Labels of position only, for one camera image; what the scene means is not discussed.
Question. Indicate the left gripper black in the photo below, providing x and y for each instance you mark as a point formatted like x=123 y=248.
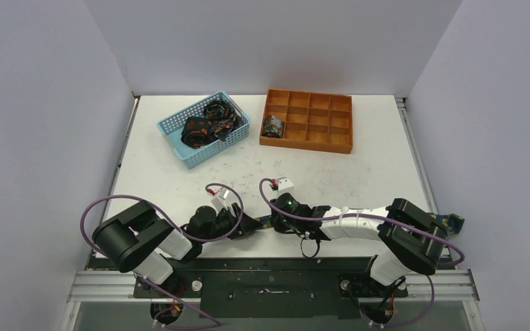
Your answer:
x=239 y=225

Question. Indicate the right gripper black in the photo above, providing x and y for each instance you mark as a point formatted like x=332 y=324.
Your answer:
x=281 y=221

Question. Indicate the orange wooden compartment tray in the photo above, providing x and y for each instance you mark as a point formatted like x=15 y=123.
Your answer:
x=312 y=120

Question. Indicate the blue yellow floral tie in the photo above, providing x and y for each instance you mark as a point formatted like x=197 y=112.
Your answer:
x=452 y=222

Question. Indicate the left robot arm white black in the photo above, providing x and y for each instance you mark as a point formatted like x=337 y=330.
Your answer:
x=130 y=239

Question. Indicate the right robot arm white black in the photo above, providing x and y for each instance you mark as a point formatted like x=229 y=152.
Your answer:
x=414 y=238

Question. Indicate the rolled dark patterned tie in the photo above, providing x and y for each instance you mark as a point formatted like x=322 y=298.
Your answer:
x=272 y=127

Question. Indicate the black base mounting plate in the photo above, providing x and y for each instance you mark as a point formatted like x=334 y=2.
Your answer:
x=266 y=288

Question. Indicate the dark patterned tie in basket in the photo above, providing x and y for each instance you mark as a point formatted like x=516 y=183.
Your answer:
x=223 y=117

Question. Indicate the black orange patterned tie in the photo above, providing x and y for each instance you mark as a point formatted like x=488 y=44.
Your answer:
x=198 y=132

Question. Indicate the blue plastic basket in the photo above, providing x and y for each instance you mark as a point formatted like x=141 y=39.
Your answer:
x=172 y=126

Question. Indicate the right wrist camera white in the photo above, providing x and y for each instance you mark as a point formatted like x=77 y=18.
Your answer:
x=282 y=186

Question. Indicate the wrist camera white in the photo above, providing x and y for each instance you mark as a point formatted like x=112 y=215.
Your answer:
x=220 y=199
x=282 y=186

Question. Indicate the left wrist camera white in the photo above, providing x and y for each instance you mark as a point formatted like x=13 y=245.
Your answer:
x=220 y=199

